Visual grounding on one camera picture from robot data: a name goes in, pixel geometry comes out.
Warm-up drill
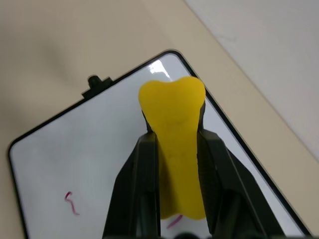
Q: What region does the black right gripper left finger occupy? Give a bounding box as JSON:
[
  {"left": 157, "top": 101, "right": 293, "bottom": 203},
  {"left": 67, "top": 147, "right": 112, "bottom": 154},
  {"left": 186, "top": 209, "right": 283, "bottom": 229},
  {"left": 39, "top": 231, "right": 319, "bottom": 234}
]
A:
[{"left": 102, "top": 131, "right": 162, "bottom": 238}]

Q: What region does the black-framed whiteboard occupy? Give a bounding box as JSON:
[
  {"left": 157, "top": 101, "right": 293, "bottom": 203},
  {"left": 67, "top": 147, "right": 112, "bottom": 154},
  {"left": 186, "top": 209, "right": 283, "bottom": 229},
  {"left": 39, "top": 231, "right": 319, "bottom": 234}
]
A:
[{"left": 7, "top": 49, "right": 313, "bottom": 239}]

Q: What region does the black whiteboard pen clip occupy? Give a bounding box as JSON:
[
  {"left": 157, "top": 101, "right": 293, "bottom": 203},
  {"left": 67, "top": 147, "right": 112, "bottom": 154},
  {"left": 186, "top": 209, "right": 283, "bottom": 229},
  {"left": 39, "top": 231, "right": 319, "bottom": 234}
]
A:
[{"left": 81, "top": 75, "right": 114, "bottom": 99}]

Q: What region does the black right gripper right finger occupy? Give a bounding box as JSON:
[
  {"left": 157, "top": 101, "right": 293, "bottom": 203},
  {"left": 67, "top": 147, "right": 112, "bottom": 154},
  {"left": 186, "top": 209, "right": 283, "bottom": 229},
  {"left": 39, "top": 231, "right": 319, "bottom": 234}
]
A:
[{"left": 196, "top": 129, "right": 285, "bottom": 237}]

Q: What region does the yellow bone-shaped eraser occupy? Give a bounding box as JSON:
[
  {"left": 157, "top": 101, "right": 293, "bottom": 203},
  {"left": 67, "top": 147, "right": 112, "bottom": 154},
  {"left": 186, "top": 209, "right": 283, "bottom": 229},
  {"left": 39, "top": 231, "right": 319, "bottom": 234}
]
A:
[{"left": 138, "top": 76, "right": 206, "bottom": 221}]

